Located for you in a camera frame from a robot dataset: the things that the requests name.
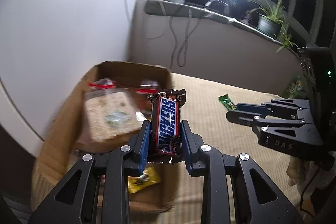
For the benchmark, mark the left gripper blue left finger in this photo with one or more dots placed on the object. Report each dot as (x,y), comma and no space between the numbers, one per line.
(74,199)

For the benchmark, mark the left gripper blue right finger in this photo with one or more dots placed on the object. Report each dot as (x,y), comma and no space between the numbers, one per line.
(257,199)

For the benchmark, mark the bread sandwich pack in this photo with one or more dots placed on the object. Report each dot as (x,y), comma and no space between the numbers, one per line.
(111,113)

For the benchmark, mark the green candy wrapper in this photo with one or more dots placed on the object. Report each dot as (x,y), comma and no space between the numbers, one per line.
(227,102)

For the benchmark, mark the yellow snack packet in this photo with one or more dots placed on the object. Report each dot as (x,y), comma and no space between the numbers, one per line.
(149,177)

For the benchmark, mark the red clear dark snack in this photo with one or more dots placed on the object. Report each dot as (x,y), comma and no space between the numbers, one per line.
(103,84)

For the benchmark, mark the green snack bag background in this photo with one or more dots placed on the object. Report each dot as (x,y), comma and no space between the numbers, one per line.
(295,90)

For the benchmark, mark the Snickers bar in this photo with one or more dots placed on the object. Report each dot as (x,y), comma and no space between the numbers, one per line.
(165,141)

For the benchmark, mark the potted spider plant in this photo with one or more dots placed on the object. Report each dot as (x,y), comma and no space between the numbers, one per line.
(272,22)

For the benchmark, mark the white cabinet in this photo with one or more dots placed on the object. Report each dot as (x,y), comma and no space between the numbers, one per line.
(47,46)

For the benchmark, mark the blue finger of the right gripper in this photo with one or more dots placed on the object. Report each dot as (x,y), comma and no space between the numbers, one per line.
(251,108)

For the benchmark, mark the grey window sill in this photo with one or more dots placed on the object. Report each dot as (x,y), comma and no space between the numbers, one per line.
(161,8)

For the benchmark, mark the red clear round pastry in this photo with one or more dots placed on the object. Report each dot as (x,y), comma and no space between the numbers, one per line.
(148,86)

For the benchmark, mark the brown cardboard box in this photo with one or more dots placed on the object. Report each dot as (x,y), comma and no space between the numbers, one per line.
(68,136)

